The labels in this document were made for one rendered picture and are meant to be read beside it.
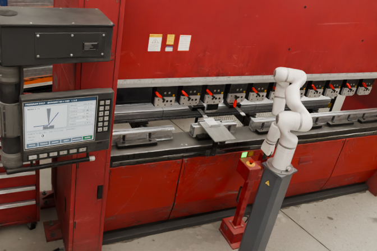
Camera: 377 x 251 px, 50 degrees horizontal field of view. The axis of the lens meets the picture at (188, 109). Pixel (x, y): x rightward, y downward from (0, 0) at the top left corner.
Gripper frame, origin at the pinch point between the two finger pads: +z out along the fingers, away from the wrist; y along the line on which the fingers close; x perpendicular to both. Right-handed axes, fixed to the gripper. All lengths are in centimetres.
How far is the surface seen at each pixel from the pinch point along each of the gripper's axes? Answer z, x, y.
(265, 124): -6.4, 20.7, -31.9
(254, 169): 6.4, -10.7, 5.1
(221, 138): -14.6, -37.2, -11.1
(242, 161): 7.1, -14.4, -6.3
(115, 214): 55, -108, -18
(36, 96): -77, -170, 14
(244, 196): 38.7, -7.6, 2.5
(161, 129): -9, -75, -35
